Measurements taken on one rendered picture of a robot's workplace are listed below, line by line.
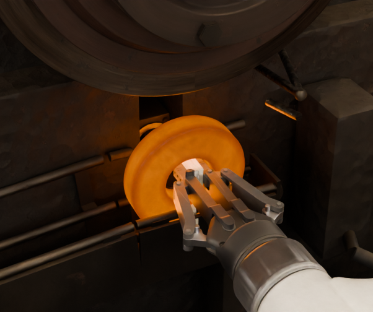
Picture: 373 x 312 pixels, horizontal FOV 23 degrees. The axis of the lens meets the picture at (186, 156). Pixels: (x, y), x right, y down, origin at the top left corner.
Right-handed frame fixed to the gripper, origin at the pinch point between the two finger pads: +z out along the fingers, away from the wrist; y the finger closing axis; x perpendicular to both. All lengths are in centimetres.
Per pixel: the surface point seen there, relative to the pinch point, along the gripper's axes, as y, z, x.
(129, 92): -8.1, -2.2, 13.6
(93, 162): -10.0, 5.6, -0.5
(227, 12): -0.6, -9.9, 25.4
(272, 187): 11.0, -2.9, -4.9
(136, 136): -3.7, 7.0, 0.8
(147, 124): -0.8, 10.0, -0.1
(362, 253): 22.4, -9.0, -15.5
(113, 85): -9.9, -2.1, 14.9
